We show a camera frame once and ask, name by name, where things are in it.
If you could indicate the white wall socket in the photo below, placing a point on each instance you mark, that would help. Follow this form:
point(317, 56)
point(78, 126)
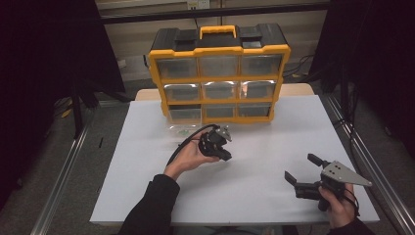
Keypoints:
point(199, 4)

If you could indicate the black curtain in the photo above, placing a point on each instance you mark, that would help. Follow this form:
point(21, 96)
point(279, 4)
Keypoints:
point(385, 49)
point(39, 65)

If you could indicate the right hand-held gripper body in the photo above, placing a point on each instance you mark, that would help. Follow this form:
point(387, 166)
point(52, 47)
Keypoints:
point(332, 185)

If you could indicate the small black pen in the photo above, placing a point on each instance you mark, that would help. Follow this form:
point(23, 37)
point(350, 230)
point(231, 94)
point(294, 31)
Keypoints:
point(101, 142)

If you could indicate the aluminium floor rail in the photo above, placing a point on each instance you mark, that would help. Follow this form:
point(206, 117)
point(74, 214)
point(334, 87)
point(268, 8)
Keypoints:
point(65, 169)
point(368, 153)

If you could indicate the black horizontal bar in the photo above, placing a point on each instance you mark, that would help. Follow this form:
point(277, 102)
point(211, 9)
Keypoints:
point(163, 15)

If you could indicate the black metal stand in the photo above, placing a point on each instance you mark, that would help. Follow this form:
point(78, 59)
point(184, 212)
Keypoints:
point(77, 107)

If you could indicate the clear plastic drawer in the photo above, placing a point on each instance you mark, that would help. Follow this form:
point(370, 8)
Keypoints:
point(185, 117)

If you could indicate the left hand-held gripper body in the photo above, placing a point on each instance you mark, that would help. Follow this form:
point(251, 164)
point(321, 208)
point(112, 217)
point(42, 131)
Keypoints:
point(212, 145)

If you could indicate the yellow black drawer organizer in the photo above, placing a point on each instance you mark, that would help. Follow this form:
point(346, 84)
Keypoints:
point(218, 42)

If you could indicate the person's right hand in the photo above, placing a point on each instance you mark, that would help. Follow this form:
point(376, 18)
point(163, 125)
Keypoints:
point(340, 209)

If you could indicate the small yellow floor object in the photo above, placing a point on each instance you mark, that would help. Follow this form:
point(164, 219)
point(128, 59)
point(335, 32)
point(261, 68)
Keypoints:
point(66, 113)

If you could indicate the person's left hand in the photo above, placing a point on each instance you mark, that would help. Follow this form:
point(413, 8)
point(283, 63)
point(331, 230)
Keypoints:
point(187, 160)

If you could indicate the set of clear organizer bins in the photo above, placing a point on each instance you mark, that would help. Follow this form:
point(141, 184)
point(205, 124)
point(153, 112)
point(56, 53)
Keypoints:
point(218, 67)

